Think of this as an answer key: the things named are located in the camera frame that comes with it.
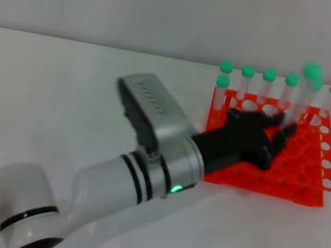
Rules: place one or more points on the orange plastic test tube rack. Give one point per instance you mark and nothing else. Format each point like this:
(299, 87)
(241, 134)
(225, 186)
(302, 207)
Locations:
(299, 161)

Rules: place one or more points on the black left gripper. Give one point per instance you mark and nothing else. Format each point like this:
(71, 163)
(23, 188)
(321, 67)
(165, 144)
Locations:
(237, 137)

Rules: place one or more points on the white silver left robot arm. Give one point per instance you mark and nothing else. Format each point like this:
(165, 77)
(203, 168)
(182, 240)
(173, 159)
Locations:
(108, 180)

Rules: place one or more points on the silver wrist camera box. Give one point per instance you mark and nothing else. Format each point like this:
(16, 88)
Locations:
(158, 107)

